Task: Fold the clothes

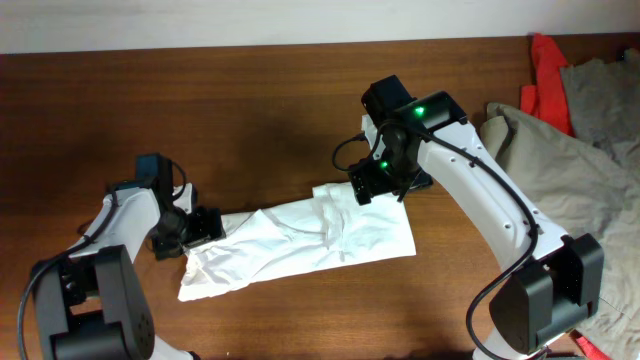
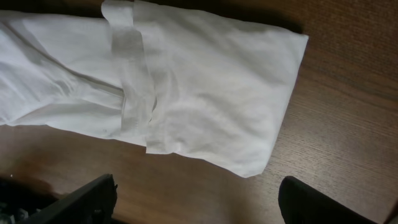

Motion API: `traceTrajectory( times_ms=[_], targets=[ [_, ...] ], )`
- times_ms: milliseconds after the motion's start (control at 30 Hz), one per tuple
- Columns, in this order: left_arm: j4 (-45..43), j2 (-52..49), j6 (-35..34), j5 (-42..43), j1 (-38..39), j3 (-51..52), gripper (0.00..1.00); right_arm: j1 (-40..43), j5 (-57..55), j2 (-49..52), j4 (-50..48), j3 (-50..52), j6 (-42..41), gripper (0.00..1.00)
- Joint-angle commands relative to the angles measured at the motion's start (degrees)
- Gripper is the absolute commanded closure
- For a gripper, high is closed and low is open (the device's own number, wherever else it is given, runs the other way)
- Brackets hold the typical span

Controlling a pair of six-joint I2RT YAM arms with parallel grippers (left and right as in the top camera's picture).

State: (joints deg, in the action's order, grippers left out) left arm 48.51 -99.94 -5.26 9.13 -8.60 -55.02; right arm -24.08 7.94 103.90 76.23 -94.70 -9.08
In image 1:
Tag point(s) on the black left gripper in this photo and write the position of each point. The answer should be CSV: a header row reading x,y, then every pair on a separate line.
x,y
206,228

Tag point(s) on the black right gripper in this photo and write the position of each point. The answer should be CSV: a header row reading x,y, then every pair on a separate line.
x,y
368,183

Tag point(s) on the white t-shirt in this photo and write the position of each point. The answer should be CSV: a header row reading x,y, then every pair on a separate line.
x,y
328,230

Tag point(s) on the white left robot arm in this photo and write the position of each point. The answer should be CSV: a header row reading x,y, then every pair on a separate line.
x,y
88,300

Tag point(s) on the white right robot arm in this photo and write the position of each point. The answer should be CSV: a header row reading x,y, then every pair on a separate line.
x,y
549,281

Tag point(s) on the red garment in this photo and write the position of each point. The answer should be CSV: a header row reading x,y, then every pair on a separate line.
x,y
546,99

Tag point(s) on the grey-beige garment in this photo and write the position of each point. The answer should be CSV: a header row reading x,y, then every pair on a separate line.
x,y
588,182

